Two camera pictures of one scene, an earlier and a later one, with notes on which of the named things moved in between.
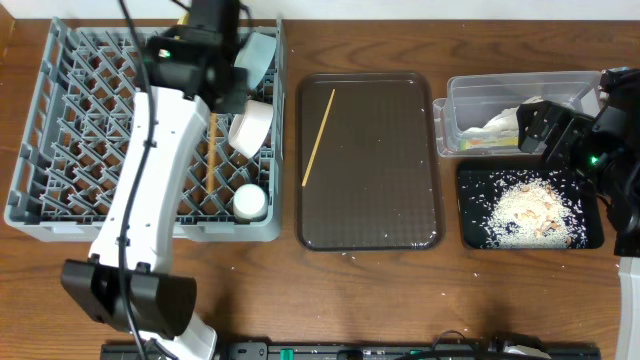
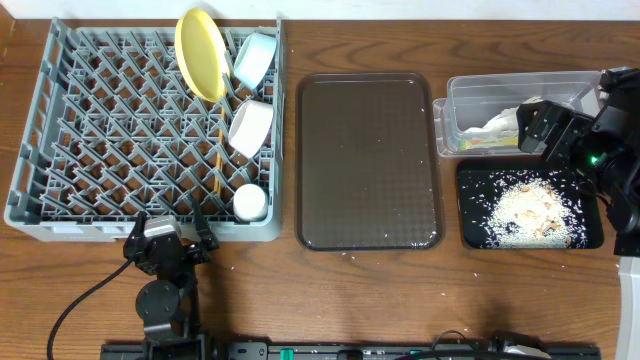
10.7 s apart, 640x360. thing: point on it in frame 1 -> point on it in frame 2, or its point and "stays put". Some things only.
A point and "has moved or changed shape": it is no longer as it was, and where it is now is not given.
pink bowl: [248, 129] stays put
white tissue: [504, 124] stays put
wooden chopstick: [211, 152] has moved or changed shape
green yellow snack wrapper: [496, 142] stays put
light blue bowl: [256, 57] stays put
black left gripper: [232, 100] -> [167, 249]
